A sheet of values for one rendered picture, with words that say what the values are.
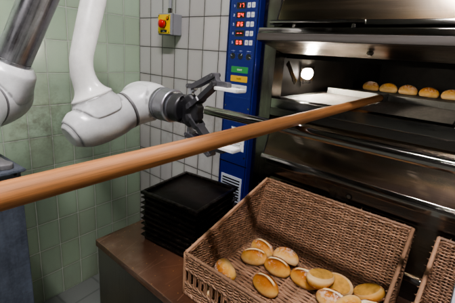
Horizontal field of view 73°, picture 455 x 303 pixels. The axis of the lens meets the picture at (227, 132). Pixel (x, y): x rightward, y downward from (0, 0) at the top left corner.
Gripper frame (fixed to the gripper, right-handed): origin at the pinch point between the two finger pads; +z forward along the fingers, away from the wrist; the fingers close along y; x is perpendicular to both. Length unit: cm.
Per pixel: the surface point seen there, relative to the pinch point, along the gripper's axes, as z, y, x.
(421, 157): 34.2, 3.0, -18.0
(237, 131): 7.4, -0.5, 8.4
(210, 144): 7.9, 0.5, 16.5
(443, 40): 31, -21, -41
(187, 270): -18, 52, -5
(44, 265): -115, 98, 5
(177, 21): -80, -28, -51
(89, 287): -108, 120, -15
